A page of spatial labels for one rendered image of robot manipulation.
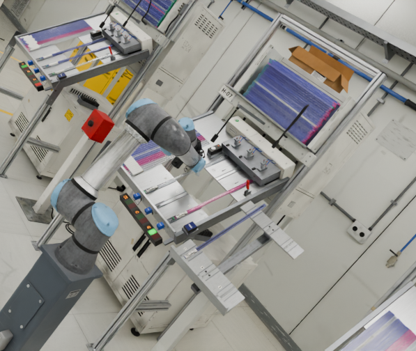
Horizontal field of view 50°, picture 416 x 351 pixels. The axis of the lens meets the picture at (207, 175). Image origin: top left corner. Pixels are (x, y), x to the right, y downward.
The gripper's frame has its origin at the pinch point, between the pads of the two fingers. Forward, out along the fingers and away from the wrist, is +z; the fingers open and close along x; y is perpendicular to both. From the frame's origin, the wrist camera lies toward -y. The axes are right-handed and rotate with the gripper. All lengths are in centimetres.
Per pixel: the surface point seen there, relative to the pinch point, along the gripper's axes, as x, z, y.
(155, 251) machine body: -7, 35, -36
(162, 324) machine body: -32, 64, -54
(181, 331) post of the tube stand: -59, 19, -50
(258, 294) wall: -10, 189, 30
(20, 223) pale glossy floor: 59, 31, -90
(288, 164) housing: -28, 3, 42
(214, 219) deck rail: -31.9, -1.2, -9.2
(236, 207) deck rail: -31.9, 2.2, 4.0
